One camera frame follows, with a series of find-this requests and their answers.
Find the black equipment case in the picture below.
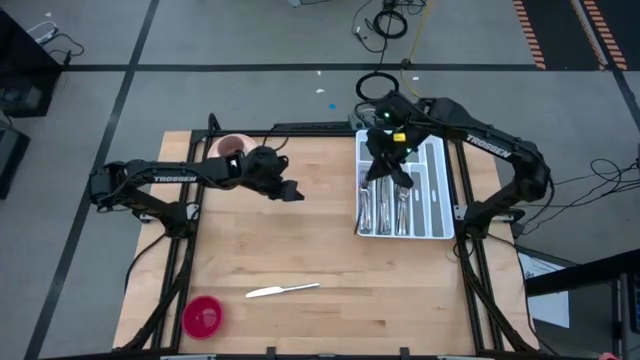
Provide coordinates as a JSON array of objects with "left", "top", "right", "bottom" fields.
[{"left": 0, "top": 123, "right": 32, "bottom": 200}]

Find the grey power strip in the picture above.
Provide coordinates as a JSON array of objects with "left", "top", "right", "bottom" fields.
[{"left": 347, "top": 112, "right": 374, "bottom": 132}]

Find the white mug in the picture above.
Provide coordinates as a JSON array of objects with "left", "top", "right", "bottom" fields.
[{"left": 215, "top": 134, "right": 251, "bottom": 160}]

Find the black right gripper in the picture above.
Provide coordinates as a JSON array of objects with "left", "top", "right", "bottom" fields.
[{"left": 363, "top": 90, "right": 432, "bottom": 190}]

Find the silver fork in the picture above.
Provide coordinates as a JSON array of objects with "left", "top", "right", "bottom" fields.
[
  {"left": 365, "top": 182, "right": 375, "bottom": 235},
  {"left": 353, "top": 182, "right": 371, "bottom": 237},
  {"left": 359, "top": 172, "right": 370, "bottom": 235}
]

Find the yellow cable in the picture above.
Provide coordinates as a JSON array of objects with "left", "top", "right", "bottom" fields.
[{"left": 399, "top": 0, "right": 436, "bottom": 101}]

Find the red plastic bowl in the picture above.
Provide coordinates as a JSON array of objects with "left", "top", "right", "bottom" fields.
[{"left": 181, "top": 294, "right": 225, "bottom": 341}]

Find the white paper sheet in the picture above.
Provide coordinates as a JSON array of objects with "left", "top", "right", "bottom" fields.
[{"left": 517, "top": 251, "right": 572, "bottom": 330}]

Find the silver table knife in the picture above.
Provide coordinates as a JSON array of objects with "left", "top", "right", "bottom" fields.
[
  {"left": 384, "top": 177, "right": 394, "bottom": 235},
  {"left": 377, "top": 174, "right": 387, "bottom": 235},
  {"left": 244, "top": 282, "right": 322, "bottom": 300}
]

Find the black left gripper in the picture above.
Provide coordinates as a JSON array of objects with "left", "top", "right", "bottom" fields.
[{"left": 243, "top": 145, "right": 306, "bottom": 203}]

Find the black desk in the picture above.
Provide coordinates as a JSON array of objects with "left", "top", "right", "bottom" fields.
[{"left": 523, "top": 248, "right": 640, "bottom": 360}]

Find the white cutlery tray organizer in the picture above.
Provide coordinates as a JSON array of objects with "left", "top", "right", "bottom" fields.
[{"left": 354, "top": 128, "right": 456, "bottom": 241}]

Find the black floor cable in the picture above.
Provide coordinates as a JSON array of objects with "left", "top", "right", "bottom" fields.
[{"left": 519, "top": 157, "right": 640, "bottom": 237}]

